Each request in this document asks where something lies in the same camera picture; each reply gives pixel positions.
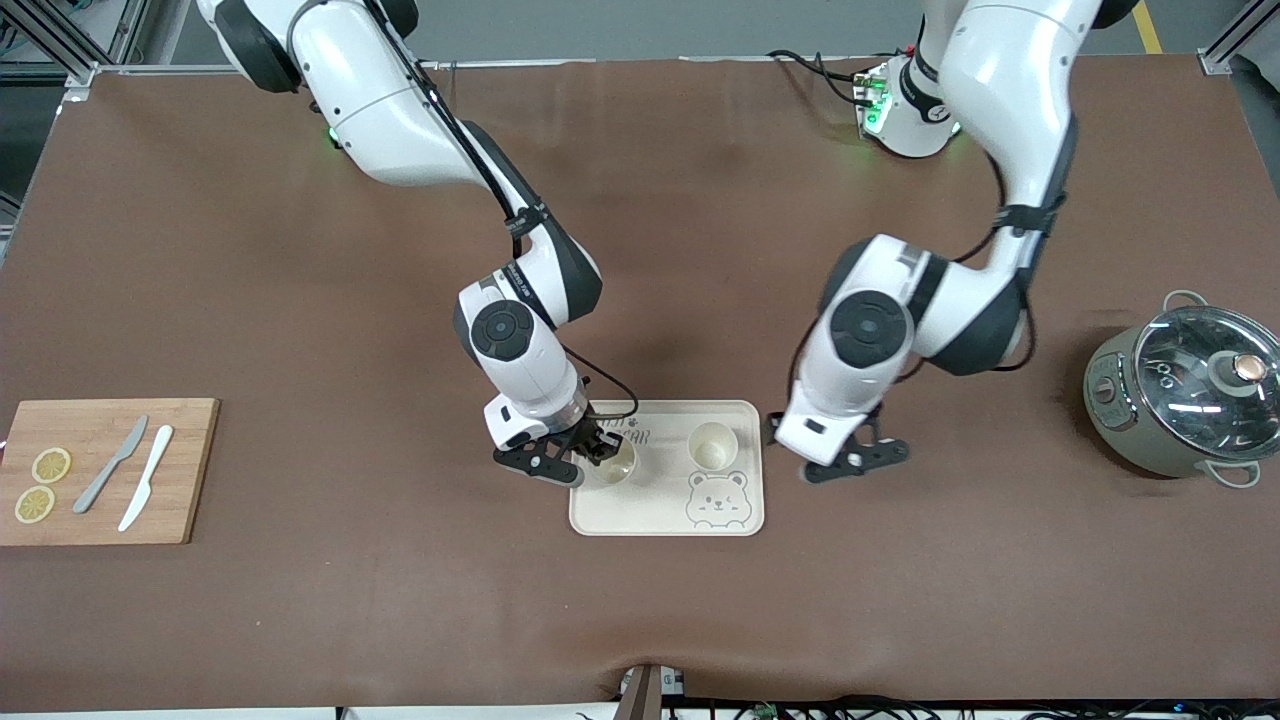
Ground cream tray with bear print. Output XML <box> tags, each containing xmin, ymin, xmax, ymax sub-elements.
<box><xmin>569</xmin><ymin>400</ymin><xmax>766</xmax><ymax>537</ymax></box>

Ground aluminium frame with struts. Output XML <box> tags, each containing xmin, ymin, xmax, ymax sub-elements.
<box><xmin>0</xmin><ymin>0</ymin><xmax>216</xmax><ymax>101</ymax></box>

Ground white plastic knife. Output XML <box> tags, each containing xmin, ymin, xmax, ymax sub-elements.
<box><xmin>118</xmin><ymin>425</ymin><xmax>175</xmax><ymax>533</ymax></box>

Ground grey-green cooking pot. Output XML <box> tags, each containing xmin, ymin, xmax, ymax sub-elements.
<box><xmin>1083</xmin><ymin>290</ymin><xmax>1280</xmax><ymax>490</ymax></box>

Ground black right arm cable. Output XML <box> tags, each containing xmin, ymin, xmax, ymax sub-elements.
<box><xmin>365</xmin><ymin>0</ymin><xmax>641</xmax><ymax>421</ymax></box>

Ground brown table mat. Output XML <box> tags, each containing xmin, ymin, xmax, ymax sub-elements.
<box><xmin>0</xmin><ymin>55</ymin><xmax>1280</xmax><ymax>713</ymax></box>

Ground aluminium frame profile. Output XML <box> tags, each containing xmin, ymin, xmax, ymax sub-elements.
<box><xmin>1198</xmin><ymin>0</ymin><xmax>1280</xmax><ymax>76</ymax></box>

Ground wooden cutting board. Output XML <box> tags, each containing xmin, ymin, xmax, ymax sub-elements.
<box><xmin>0</xmin><ymin>399</ymin><xmax>221</xmax><ymax>546</ymax></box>

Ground white IKEA cup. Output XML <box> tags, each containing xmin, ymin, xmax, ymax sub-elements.
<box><xmin>687</xmin><ymin>421</ymin><xmax>740</xmax><ymax>472</ymax></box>
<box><xmin>583</xmin><ymin>435</ymin><xmax>639</xmax><ymax>488</ymax></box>

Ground black left arm base cables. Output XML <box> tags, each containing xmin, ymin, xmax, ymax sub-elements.
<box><xmin>766</xmin><ymin>48</ymin><xmax>881</xmax><ymax>109</ymax></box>

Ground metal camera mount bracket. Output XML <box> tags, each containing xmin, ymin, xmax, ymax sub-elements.
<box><xmin>615</xmin><ymin>663</ymin><xmax>687</xmax><ymax>720</ymax></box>

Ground glass pot lid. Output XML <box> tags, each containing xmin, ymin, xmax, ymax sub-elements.
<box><xmin>1135</xmin><ymin>305</ymin><xmax>1280</xmax><ymax>463</ymax></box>

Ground grey plastic knife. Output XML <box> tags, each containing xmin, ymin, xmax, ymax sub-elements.
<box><xmin>72</xmin><ymin>415</ymin><xmax>150</xmax><ymax>515</ymax></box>

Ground silver table edge rail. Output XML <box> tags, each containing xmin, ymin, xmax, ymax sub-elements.
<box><xmin>95</xmin><ymin>58</ymin><xmax>601</xmax><ymax>77</ymax></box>

